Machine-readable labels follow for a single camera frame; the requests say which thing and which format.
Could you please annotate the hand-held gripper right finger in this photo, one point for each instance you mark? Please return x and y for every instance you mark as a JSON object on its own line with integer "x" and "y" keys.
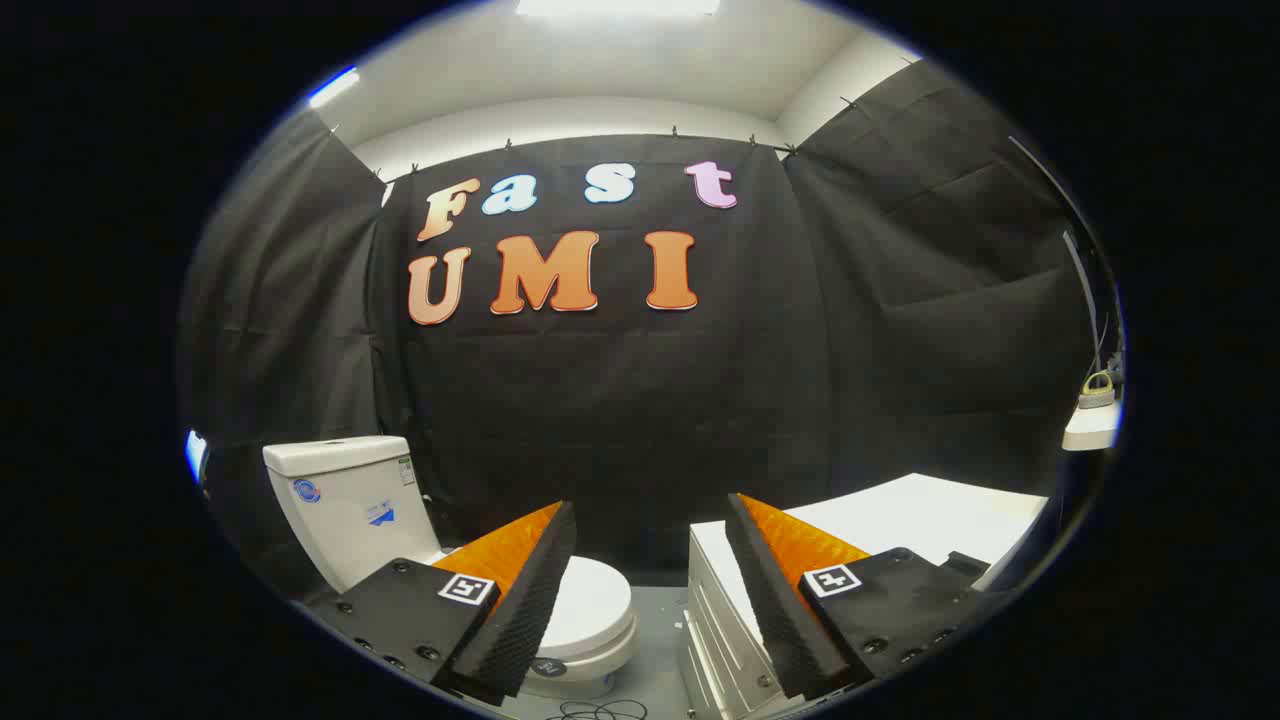
{"x": 775, "y": 610}

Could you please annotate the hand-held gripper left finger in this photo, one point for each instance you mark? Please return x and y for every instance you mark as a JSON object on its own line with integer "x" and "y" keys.
{"x": 520, "y": 620}

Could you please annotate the white toilet lid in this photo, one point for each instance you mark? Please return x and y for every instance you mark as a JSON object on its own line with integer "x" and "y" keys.
{"x": 590, "y": 605}

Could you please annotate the white toilet body with tank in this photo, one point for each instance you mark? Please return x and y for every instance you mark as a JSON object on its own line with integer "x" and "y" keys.
{"x": 340, "y": 500}

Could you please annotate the white panelled cabinet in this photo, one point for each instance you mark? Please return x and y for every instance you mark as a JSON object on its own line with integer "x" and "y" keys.
{"x": 910, "y": 510}

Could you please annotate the white side shelf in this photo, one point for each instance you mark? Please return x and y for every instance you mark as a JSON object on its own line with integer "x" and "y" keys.
{"x": 1090, "y": 428}

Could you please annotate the yellow-green object on shelf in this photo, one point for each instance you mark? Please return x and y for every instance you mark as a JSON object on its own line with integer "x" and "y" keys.
{"x": 1097, "y": 390}

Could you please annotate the ceiling light panel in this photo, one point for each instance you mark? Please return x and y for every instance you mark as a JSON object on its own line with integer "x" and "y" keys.
{"x": 615, "y": 6}

